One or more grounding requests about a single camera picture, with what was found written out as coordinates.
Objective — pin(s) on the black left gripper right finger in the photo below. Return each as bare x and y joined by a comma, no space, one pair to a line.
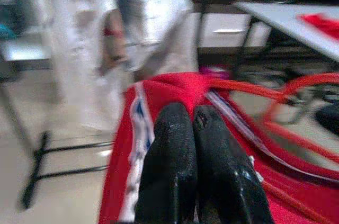
222,171

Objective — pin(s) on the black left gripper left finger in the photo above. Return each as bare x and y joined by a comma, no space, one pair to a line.
169,160

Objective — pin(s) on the red white striped garment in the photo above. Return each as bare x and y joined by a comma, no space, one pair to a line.
174,89

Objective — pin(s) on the red plastic hanger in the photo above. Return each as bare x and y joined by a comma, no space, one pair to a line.
251,89

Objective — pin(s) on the black metal clothes rack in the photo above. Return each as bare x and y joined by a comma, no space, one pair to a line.
37,160

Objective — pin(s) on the pale pink button shirt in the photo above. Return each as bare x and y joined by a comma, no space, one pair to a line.
79,49

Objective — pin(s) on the white drawer unit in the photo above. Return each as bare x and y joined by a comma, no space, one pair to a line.
225,25

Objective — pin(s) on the red cloth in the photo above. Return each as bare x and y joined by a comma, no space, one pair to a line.
323,24

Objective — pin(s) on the grey side table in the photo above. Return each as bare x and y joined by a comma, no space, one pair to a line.
23,49

